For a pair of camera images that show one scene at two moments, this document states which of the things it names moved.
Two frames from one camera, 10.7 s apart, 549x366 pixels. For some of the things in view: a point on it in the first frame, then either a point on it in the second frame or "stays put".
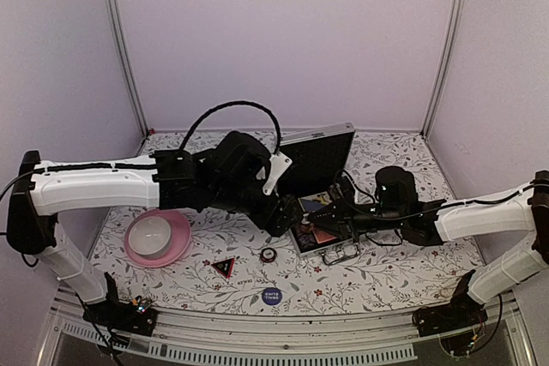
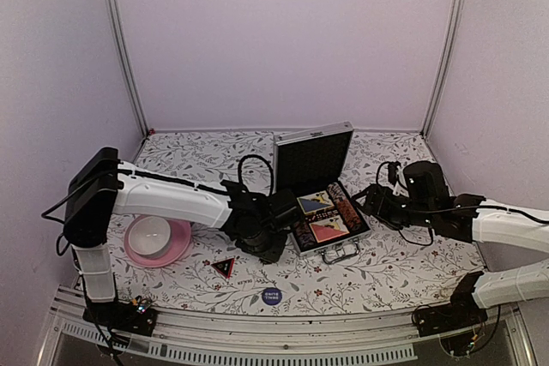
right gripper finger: (340, 231) -> (371, 208)
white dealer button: (244, 284) stays put
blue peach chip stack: (335, 191) stays put
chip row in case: (304, 237) stays put
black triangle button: (225, 267) stays put
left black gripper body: (262, 217) -> (261, 244)
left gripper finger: (280, 227) -> (266, 259)
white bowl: (150, 237) stays put
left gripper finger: (293, 208) -> (277, 251)
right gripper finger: (334, 210) -> (370, 189)
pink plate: (180, 237) stays put
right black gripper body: (358, 222) -> (416, 213)
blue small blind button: (271, 296) stays put
